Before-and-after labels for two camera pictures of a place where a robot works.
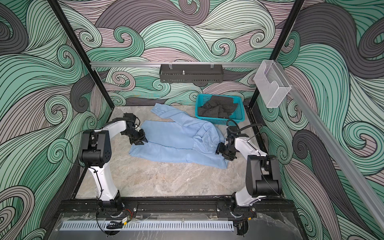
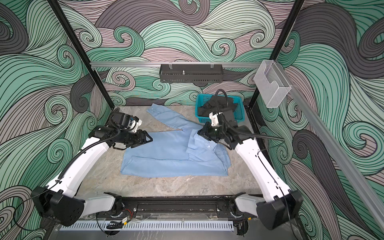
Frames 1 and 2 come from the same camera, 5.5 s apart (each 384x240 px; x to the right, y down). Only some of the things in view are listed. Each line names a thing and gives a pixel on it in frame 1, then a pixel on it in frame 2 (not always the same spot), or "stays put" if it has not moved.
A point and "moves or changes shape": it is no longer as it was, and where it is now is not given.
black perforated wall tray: x=191 y=73 stays put
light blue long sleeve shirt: x=185 y=140 moves or changes shape
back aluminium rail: x=175 y=63 stays put
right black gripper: x=220 y=149 → x=207 y=131
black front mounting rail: x=115 y=207 stays put
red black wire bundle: x=115 y=225 stays put
